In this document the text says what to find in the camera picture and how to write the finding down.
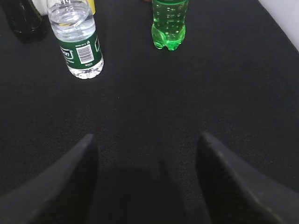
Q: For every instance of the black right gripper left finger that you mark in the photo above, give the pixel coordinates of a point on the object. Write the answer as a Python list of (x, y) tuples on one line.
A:
[(62, 194)]

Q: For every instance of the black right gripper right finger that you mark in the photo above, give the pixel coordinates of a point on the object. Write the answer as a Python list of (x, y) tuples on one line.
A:
[(237, 193)]

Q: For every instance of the clear water bottle green label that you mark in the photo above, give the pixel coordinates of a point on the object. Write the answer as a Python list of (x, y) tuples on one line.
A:
[(74, 27)]

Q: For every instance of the yellow paper cup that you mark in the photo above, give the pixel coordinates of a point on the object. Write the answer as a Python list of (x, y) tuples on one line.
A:
[(92, 6)]

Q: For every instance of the green soda bottle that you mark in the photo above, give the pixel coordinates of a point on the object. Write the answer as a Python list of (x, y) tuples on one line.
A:
[(168, 28)]

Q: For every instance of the dark cola bottle red label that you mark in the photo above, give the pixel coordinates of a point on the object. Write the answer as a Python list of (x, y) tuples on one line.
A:
[(24, 20)]

